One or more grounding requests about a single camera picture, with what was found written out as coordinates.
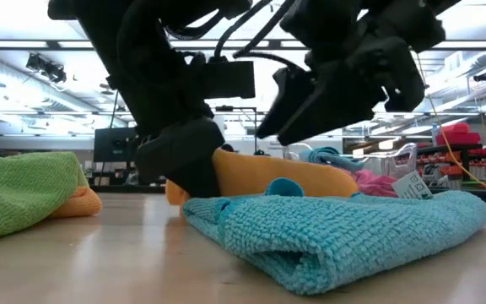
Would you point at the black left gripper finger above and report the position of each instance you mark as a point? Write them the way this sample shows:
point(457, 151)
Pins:
point(201, 186)
point(175, 152)

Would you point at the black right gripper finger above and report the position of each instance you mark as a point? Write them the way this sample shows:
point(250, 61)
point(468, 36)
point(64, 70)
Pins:
point(336, 105)
point(289, 97)

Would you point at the blue microfiber towel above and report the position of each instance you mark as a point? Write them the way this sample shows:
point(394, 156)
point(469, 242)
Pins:
point(331, 156)
point(331, 236)

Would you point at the orange microfiber towel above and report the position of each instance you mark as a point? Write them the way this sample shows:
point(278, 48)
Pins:
point(78, 204)
point(268, 173)

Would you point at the pink microfiber towel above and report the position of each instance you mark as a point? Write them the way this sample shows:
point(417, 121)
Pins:
point(374, 183)

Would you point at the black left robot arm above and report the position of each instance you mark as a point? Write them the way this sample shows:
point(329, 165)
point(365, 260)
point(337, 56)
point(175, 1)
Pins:
point(142, 34)

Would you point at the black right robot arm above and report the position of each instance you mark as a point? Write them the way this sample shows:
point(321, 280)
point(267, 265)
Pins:
point(447, 5)

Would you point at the green microfiber towel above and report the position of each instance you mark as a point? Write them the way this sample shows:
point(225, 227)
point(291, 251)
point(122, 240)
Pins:
point(19, 190)

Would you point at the black monitor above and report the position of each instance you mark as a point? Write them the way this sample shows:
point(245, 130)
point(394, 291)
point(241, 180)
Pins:
point(112, 145)

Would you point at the black shelf rack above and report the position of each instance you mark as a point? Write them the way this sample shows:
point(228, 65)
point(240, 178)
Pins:
point(445, 148)

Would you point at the red storage bins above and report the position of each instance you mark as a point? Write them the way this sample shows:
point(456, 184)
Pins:
point(458, 135)

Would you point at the black ceiling-mounted device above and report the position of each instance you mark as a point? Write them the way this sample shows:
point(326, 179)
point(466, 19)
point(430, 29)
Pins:
point(44, 67)

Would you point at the black ceiling dome camera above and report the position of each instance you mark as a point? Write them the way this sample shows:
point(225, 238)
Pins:
point(483, 76)

